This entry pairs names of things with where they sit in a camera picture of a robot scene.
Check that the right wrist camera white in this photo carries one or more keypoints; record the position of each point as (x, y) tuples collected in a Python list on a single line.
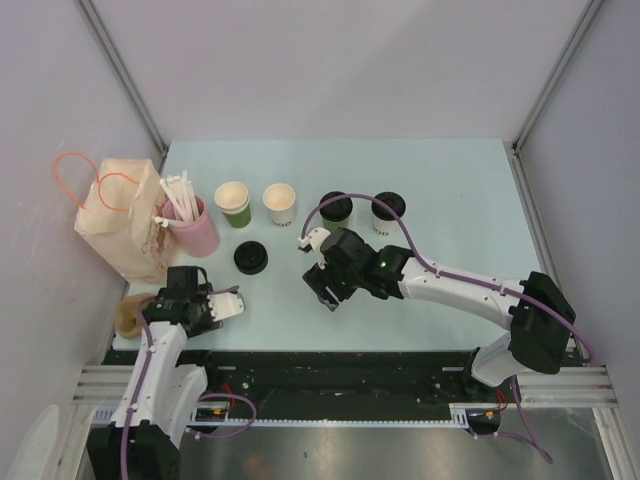
[(313, 240)]

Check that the white paper cup stack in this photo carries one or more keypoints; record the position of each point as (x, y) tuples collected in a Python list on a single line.
[(280, 201)]

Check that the white slotted cable duct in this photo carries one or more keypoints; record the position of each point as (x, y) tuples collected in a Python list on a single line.
[(455, 419)]

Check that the green paper cup stack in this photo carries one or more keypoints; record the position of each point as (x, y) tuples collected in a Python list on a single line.
[(233, 199)]

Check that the bundle of white stirrers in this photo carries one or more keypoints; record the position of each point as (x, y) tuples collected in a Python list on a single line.
[(179, 191)]

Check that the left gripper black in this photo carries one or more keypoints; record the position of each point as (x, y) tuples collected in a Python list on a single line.
[(206, 323)]

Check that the paper bag with orange handles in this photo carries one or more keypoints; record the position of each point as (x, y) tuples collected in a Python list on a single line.
[(118, 217)]

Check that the stack of black lids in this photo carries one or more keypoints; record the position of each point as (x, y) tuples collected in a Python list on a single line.
[(250, 257)]

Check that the brown pulp cup carrier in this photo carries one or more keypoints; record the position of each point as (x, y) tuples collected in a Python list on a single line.
[(126, 323)]

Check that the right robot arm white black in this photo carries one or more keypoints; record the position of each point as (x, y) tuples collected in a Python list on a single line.
[(533, 313)]

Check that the aluminium rail frame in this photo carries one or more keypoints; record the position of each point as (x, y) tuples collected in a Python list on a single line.
[(572, 387)]

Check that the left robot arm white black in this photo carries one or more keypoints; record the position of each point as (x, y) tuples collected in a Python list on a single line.
[(142, 439)]

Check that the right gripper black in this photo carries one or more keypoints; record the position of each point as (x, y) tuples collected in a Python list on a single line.
[(318, 278)]

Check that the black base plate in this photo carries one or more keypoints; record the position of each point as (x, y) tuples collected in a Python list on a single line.
[(370, 386)]

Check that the pink holder cup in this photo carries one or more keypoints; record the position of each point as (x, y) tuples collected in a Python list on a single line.
[(199, 238)]

